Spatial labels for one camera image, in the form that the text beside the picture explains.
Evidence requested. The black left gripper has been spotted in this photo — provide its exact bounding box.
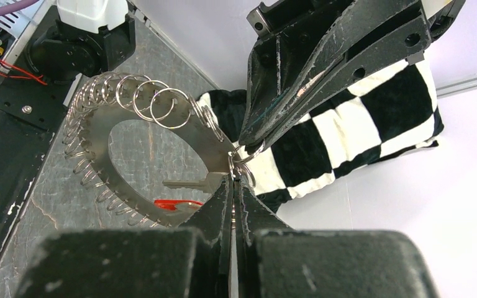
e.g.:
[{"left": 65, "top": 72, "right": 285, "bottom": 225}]
[{"left": 238, "top": 0, "right": 430, "bottom": 150}]

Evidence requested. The black white checkered pillow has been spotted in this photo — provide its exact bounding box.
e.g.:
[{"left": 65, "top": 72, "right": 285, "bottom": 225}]
[{"left": 197, "top": 57, "right": 445, "bottom": 215}]

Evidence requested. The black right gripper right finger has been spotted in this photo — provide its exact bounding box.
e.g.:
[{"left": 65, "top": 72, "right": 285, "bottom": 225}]
[{"left": 233, "top": 181, "right": 438, "bottom": 297}]

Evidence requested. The white toothed cable duct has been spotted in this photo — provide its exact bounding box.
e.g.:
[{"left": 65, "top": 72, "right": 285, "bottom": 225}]
[{"left": 0, "top": 1, "right": 56, "bottom": 63}]

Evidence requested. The silver key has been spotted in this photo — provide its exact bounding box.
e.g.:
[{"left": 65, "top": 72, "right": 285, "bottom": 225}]
[{"left": 162, "top": 172, "right": 228, "bottom": 194}]

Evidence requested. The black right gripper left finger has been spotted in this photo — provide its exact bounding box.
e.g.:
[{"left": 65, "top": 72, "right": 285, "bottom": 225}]
[{"left": 15, "top": 177, "right": 233, "bottom": 297}]

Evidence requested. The large ring of keyrings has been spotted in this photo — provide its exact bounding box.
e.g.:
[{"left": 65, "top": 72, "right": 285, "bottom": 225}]
[{"left": 62, "top": 71, "right": 235, "bottom": 229}]

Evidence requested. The red plastic tag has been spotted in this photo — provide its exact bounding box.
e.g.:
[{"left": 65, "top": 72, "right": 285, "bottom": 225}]
[{"left": 153, "top": 199, "right": 203, "bottom": 211}]

